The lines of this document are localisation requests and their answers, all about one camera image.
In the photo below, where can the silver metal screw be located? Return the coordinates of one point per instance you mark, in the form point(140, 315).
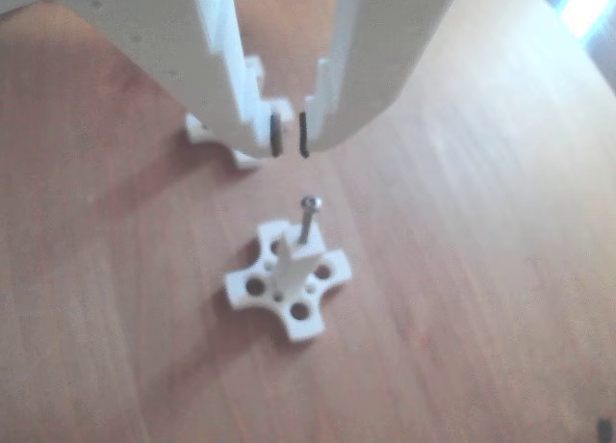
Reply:
point(307, 221)

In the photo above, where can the white cross-base post stand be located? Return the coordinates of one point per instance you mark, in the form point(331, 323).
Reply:
point(197, 130)
point(298, 284)

